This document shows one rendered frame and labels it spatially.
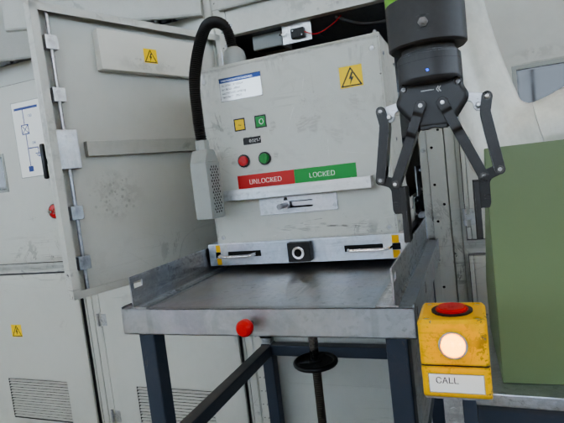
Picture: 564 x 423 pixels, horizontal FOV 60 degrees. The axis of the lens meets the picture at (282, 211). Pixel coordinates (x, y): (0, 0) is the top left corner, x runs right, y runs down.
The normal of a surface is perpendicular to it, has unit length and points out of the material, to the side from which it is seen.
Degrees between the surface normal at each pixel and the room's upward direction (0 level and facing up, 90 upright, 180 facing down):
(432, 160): 90
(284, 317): 90
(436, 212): 90
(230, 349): 90
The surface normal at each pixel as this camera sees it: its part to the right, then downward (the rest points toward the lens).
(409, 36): -0.64, 0.13
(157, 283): 0.93, -0.08
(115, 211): 0.76, -0.04
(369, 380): -0.36, 0.11
